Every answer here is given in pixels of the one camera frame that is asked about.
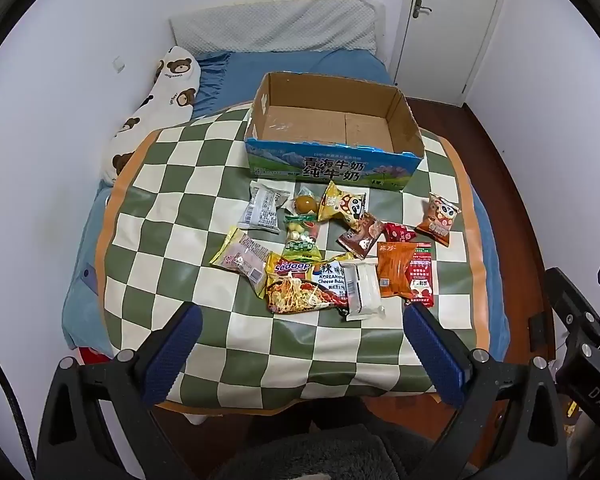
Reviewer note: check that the cardboard box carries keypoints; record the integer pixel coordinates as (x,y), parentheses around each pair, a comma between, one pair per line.
(330,125)

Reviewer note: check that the bear print pillow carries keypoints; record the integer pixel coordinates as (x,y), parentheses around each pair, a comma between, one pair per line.
(165,95)

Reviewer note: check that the green candy packet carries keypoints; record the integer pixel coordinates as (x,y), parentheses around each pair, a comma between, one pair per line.
(300,235)

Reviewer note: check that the braised egg packet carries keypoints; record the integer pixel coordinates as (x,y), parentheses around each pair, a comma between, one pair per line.
(305,204)

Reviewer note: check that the grey white snack packet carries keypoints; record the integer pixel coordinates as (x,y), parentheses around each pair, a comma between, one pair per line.
(262,207)

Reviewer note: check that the small white wall fixture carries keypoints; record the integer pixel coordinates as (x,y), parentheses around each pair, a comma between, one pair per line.
(118,65)

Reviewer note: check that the white textured pillow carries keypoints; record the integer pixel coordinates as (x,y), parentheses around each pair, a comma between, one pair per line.
(280,25)

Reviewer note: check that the brown snack packet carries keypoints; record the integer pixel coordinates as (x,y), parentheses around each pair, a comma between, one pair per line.
(360,235)

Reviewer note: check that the white door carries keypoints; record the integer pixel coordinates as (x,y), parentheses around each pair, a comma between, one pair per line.
(450,35)

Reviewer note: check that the yellow panda snack packet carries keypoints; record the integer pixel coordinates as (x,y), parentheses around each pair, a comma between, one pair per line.
(342,203)

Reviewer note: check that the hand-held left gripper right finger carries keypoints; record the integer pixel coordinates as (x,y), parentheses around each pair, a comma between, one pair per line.
(434,355)

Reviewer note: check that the green white checkered mat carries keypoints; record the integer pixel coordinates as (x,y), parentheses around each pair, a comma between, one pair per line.
(180,200)

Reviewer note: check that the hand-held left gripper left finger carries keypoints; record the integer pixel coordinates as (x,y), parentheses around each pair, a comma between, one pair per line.
(179,347)

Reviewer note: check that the blue bed sheet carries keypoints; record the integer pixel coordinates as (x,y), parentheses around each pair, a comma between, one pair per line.
(240,75)

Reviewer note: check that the orange panda snack packet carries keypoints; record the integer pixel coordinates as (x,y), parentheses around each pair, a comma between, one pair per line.
(439,218)

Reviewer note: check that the red green snack packet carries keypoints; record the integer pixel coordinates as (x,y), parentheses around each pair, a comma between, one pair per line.
(423,272)

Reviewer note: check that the yellow pink snack packet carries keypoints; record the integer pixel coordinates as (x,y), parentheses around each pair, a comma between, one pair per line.
(237,260)

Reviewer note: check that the instant noodle packet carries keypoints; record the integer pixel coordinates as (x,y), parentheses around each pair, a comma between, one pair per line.
(300,287)

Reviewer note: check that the red cloth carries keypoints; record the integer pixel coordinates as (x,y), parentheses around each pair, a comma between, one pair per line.
(92,356)

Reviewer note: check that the small red snack packet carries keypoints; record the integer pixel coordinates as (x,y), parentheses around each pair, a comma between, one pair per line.
(399,232)

